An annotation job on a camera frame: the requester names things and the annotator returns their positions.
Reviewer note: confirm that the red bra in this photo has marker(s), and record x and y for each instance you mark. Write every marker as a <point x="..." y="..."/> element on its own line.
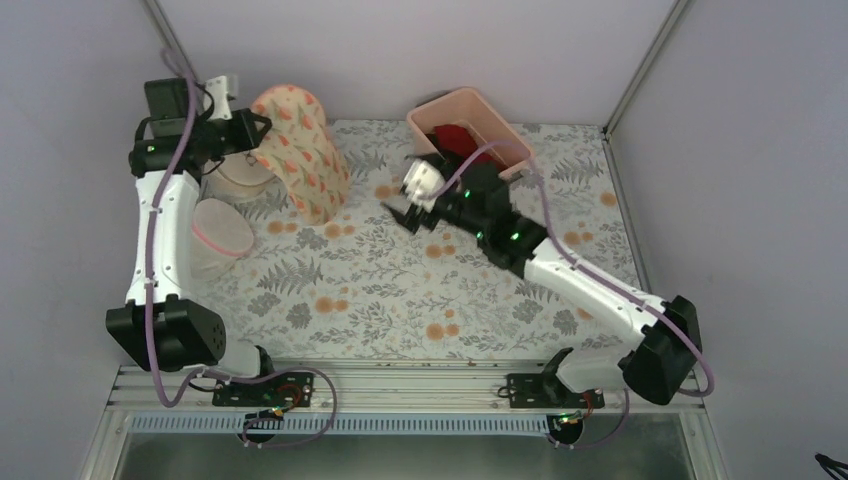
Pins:
<point x="454" y="144"/>

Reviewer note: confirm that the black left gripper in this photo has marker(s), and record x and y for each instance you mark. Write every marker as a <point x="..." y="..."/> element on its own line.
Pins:
<point x="250" y="139"/>

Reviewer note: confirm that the aluminium frame post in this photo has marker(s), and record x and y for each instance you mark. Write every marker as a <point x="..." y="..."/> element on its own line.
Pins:
<point x="668" y="26"/>
<point x="172" y="53"/>

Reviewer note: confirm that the aluminium front rail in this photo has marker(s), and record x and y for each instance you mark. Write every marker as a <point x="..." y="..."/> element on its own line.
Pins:
<point x="365" y="386"/>

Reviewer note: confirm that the white pink-trimmed mesh laundry bag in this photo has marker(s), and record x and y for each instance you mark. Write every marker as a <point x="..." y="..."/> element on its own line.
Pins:
<point x="220" y="237"/>

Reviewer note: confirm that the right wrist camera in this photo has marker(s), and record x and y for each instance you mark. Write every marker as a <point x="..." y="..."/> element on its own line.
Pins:
<point x="421" y="184"/>

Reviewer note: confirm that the aluminium frame post right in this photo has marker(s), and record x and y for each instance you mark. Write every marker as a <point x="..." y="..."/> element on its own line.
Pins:
<point x="668" y="26"/>

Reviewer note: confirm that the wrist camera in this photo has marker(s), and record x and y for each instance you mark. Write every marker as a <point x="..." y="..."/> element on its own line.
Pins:
<point x="421" y="184"/>
<point x="218" y="93"/>

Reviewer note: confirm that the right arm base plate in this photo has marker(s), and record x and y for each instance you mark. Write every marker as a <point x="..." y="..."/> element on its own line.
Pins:
<point x="539" y="391"/>

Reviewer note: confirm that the pink plastic bin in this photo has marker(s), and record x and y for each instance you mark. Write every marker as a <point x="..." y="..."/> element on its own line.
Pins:
<point x="466" y="107"/>

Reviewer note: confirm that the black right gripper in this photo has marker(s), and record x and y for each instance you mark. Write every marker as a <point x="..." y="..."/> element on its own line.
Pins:
<point x="412" y="217"/>

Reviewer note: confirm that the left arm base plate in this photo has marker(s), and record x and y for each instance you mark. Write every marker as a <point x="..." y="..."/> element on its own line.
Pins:
<point x="293" y="389"/>

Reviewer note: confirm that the aluminium frame post left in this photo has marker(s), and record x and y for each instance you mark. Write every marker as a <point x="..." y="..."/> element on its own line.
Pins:
<point x="172" y="53"/>

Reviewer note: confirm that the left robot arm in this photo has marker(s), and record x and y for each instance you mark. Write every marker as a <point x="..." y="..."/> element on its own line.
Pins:
<point x="188" y="125"/>

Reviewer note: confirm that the floral patterned table mat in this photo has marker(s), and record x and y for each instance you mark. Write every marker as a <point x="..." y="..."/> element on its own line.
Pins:
<point x="363" y="287"/>

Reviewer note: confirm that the floral peach mesh laundry bag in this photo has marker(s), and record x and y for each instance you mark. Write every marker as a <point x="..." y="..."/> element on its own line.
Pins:
<point x="300" y="150"/>

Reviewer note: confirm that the beige round mesh laundry bag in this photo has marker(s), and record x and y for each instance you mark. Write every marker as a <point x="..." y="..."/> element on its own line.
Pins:
<point x="238" y="177"/>

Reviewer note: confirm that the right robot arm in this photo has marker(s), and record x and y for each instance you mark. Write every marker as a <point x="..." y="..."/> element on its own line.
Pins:
<point x="656" y="341"/>

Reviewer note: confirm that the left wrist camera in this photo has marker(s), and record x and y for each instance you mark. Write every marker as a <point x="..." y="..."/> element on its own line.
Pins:
<point x="218" y="93"/>

